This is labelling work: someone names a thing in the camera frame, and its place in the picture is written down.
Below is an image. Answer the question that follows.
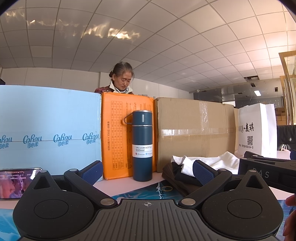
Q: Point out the white paper bag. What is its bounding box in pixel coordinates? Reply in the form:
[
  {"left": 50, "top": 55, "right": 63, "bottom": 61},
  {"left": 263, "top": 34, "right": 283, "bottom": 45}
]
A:
[{"left": 237, "top": 103, "right": 277, "bottom": 159}]

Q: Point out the printed table mat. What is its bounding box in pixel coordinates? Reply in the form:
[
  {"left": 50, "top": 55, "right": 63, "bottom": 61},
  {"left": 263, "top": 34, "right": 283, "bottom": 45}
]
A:
[{"left": 0, "top": 179, "right": 296, "bottom": 241}]

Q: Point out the person's right hand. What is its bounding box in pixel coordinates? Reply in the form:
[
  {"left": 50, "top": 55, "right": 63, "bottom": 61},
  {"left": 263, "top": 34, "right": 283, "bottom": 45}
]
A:
[{"left": 284, "top": 195, "right": 296, "bottom": 239}]

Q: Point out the stack of cardboard boxes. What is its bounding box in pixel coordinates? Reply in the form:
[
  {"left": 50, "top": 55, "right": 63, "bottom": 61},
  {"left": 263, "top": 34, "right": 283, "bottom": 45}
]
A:
[{"left": 275, "top": 108, "right": 286, "bottom": 126}]

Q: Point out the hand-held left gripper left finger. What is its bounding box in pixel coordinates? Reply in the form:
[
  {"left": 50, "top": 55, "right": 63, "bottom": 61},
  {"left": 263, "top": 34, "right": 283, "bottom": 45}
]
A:
[{"left": 29, "top": 160, "right": 118, "bottom": 208}]

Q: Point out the gold metal frame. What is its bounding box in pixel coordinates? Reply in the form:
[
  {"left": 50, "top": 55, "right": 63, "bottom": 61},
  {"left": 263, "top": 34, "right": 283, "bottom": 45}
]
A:
[{"left": 279, "top": 50, "right": 296, "bottom": 126}]

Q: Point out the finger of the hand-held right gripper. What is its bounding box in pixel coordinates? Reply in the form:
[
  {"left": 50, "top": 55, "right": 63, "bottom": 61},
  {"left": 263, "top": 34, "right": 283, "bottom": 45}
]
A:
[{"left": 244, "top": 151, "right": 296, "bottom": 168}]

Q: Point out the white cloth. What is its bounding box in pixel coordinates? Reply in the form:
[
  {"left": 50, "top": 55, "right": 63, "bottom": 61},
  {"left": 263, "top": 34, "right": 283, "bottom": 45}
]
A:
[{"left": 171, "top": 151, "right": 240, "bottom": 175}]

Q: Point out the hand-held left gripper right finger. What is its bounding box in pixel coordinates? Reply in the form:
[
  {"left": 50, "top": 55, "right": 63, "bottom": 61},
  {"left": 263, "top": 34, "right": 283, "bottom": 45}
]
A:
[{"left": 178, "top": 159, "right": 266, "bottom": 208}]

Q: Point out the brown cardboard box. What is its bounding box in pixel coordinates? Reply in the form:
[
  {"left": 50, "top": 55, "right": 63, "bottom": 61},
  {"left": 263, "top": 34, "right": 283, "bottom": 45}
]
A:
[{"left": 154, "top": 97, "right": 238, "bottom": 173}]

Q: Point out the large light blue cardboard box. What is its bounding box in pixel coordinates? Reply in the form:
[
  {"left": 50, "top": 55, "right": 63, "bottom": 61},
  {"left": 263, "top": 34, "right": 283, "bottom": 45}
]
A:
[{"left": 0, "top": 85, "right": 102, "bottom": 176}]

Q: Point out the orange cardboard box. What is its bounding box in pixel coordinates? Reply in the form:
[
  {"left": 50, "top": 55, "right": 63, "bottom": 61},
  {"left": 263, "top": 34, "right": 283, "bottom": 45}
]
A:
[{"left": 101, "top": 92, "right": 158, "bottom": 181}]

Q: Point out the dark brown cloth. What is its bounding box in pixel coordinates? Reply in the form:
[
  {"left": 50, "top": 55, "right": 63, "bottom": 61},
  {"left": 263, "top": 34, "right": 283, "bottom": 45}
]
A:
[{"left": 162, "top": 161, "right": 204, "bottom": 197}]

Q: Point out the black chair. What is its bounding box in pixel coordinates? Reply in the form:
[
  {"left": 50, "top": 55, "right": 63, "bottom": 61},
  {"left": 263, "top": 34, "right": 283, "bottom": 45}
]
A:
[{"left": 277, "top": 125, "right": 296, "bottom": 160}]

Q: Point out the dark blue vacuum bottle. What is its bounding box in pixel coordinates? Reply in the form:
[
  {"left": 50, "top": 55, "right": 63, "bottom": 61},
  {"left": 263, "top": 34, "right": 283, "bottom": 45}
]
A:
[{"left": 124, "top": 110, "right": 153, "bottom": 182}]

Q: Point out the black smartphone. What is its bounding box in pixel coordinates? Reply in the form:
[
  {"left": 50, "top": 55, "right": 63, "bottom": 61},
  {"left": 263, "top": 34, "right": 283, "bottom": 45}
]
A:
[{"left": 0, "top": 167, "right": 43, "bottom": 201}]

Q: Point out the black cloth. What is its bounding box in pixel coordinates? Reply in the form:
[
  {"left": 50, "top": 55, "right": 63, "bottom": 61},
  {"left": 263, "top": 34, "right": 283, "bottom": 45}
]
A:
[{"left": 174, "top": 170, "right": 201, "bottom": 187}]

